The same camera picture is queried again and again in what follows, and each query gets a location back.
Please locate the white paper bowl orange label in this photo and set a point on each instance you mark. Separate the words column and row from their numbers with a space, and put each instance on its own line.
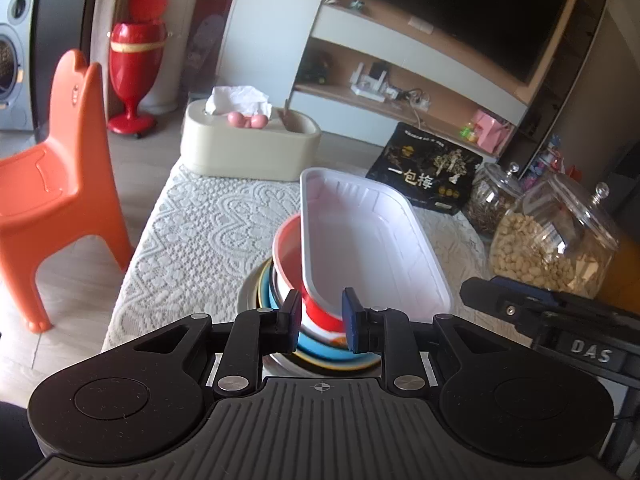
column 287, row 255

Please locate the glass jar of seeds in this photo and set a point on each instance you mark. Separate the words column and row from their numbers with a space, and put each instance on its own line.
column 490, row 205

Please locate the white lace tablecloth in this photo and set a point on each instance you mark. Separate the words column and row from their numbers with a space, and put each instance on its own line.
column 200, row 220

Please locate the red thermos bottle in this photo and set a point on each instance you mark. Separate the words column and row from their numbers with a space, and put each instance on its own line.
column 137, row 50

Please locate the black flat screen television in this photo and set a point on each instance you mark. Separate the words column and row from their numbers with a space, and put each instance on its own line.
column 450, row 10

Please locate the orange plastic chair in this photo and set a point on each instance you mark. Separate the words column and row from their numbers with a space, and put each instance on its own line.
column 60, row 185

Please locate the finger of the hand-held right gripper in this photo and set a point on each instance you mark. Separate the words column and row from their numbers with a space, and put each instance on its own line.
column 500, row 302
column 530, row 289

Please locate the blue enamel bowl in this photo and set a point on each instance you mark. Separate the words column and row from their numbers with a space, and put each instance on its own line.
column 274, row 302

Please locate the red and white rectangular tray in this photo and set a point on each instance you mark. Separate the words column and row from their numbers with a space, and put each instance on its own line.
column 365, row 240

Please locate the stainless steel bowl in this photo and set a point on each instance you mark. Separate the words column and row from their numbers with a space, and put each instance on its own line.
column 247, row 300

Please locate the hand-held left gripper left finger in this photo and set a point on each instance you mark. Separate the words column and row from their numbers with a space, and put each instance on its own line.
column 292, row 320

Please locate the grey washing machine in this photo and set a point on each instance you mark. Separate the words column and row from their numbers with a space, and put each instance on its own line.
column 12, row 70

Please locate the black printed gift box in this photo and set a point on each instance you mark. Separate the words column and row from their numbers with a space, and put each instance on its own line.
column 425, row 175

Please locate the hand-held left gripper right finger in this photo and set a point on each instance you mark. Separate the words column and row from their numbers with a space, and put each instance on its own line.
column 351, row 320

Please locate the white router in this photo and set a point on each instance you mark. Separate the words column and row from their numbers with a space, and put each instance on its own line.
column 370, row 82

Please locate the pink round ornament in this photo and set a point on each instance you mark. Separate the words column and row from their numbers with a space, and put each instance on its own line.
column 259, row 121
column 236, row 120

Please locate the white tissue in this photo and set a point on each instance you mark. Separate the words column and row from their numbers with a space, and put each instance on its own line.
column 235, row 97

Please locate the beige tissue box holder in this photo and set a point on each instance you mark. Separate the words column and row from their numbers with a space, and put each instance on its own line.
column 240, row 155

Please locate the glass jar of peanuts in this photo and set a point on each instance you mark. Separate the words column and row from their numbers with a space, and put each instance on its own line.
column 550, row 245

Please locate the pink gift bag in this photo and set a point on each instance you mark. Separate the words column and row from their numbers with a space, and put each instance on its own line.
column 492, row 130

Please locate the white and wood TV cabinet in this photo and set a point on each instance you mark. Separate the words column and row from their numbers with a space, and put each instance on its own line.
column 350, row 35

